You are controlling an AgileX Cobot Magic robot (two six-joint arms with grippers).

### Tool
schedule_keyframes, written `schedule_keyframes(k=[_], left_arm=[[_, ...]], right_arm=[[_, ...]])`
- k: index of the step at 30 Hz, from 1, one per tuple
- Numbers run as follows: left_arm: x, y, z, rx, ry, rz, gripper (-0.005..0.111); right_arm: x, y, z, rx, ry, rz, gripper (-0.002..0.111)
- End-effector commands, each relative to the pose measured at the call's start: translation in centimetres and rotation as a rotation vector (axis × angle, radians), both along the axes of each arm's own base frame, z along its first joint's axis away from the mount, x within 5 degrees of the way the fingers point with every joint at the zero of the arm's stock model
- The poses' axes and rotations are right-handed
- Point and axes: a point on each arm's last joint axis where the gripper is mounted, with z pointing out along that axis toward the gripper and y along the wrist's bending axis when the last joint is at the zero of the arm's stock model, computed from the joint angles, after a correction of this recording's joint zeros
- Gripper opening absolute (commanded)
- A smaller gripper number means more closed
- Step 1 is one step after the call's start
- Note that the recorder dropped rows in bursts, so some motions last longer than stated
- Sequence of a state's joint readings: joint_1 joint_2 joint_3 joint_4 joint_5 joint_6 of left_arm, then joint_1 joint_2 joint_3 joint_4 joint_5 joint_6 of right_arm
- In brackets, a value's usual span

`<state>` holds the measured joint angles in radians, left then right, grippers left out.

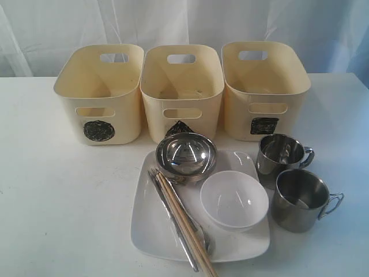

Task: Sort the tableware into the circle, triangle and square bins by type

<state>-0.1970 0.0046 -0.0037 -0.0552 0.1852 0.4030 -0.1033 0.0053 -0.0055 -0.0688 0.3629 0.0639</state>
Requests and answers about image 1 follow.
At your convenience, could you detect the stainless steel bowl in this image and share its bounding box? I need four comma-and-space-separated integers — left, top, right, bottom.
155, 132, 217, 183

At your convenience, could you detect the white plastic bowl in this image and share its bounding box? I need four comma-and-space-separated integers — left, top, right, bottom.
200, 170, 269, 232

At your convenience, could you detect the steel mug with band handle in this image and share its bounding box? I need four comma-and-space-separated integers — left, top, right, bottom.
256, 134, 315, 190

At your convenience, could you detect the steel mug with wire handle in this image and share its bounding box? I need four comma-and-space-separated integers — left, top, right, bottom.
270, 169, 344, 233

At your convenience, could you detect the right wooden chopstick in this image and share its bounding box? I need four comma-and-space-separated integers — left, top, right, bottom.
156, 170, 218, 276

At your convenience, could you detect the cream bin with triangle mark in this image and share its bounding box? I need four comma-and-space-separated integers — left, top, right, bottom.
140, 44, 224, 143

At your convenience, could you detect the cream bin with square mark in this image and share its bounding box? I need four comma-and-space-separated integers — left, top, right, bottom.
221, 41, 311, 141

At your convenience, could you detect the cream bin with circle mark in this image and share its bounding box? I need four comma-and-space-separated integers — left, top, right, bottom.
54, 44, 144, 145

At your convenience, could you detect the stainless steel fork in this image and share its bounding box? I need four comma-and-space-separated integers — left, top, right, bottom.
148, 170, 199, 272

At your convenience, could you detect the stainless steel spoon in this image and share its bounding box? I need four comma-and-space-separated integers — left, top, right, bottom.
161, 173, 215, 256

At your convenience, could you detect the white square plate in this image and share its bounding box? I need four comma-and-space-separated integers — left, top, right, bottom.
131, 151, 270, 263

